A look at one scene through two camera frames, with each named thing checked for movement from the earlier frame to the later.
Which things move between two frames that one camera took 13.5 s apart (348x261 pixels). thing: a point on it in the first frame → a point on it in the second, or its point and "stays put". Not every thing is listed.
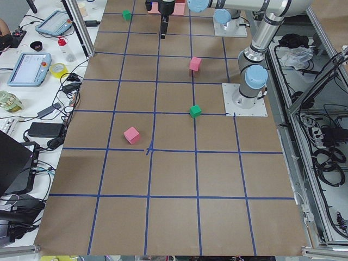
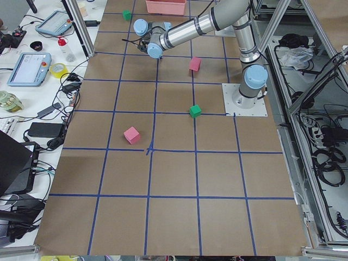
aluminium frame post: (80, 23) stays put
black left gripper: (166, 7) → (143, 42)
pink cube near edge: (132, 135) stays put
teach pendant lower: (30, 69) stays put
